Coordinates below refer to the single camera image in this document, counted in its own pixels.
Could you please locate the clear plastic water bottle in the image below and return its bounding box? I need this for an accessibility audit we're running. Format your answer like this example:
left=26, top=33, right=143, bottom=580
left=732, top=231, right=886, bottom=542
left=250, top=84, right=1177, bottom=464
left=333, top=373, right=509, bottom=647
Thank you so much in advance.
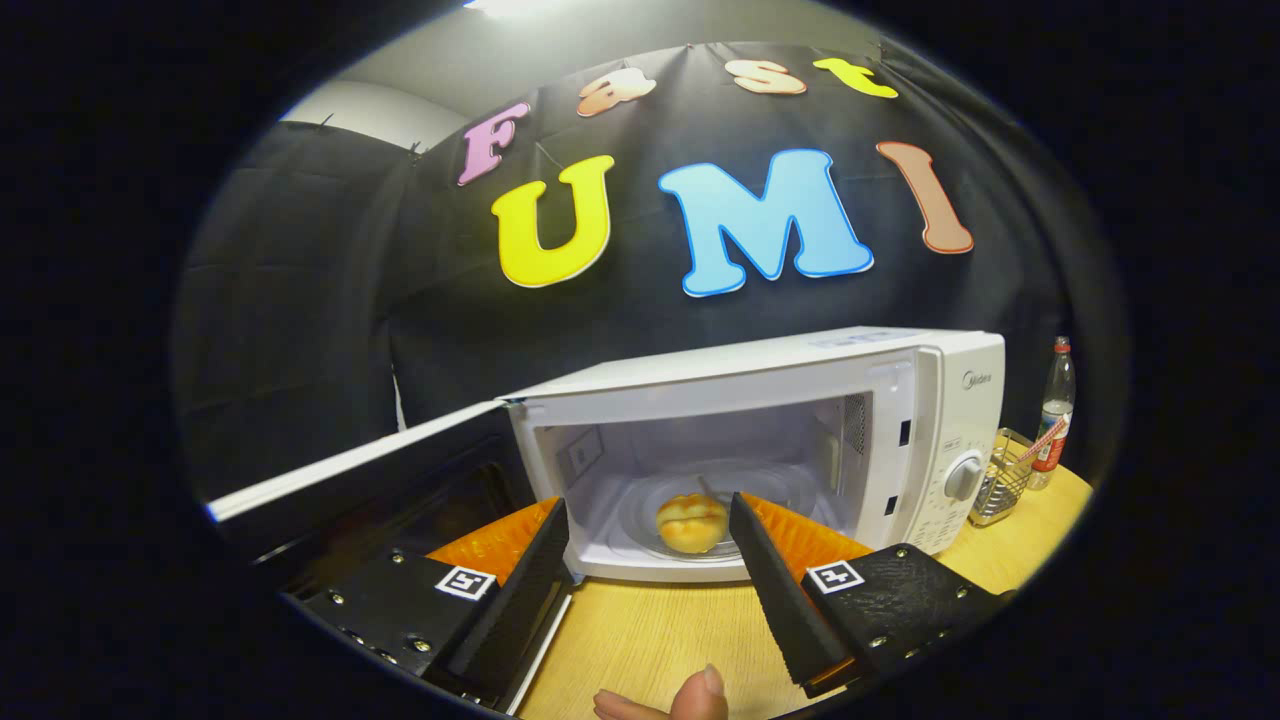
left=1027, top=337, right=1077, bottom=491

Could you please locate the white microwave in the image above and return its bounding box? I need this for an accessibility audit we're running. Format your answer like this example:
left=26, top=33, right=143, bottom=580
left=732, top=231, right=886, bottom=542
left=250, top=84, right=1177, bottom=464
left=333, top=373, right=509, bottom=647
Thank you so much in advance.
left=205, top=326, right=1006, bottom=716

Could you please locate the metal wire utensil holder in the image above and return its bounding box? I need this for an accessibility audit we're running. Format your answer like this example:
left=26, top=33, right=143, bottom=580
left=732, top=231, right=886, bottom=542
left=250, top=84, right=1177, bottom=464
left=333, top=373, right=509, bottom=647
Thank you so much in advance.
left=968, top=428, right=1041, bottom=528

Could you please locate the round golden bread bun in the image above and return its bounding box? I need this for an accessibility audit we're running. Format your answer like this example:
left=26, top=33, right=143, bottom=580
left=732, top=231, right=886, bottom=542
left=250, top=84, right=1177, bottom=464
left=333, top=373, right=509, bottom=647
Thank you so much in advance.
left=655, top=493, right=730, bottom=555

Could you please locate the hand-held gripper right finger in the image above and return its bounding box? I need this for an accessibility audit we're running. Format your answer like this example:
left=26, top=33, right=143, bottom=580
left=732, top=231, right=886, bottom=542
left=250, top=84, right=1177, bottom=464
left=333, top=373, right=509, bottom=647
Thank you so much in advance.
left=728, top=492, right=1006, bottom=699

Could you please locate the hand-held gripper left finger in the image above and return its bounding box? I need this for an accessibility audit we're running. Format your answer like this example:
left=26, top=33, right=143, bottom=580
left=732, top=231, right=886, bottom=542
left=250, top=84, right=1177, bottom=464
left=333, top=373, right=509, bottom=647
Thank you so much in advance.
left=300, top=497, right=573, bottom=706

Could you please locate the pink striped straw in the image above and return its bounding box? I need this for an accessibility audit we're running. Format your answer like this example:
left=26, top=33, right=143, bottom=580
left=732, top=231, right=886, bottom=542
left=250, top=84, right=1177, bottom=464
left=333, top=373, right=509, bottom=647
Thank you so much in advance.
left=1015, top=417, right=1068, bottom=466

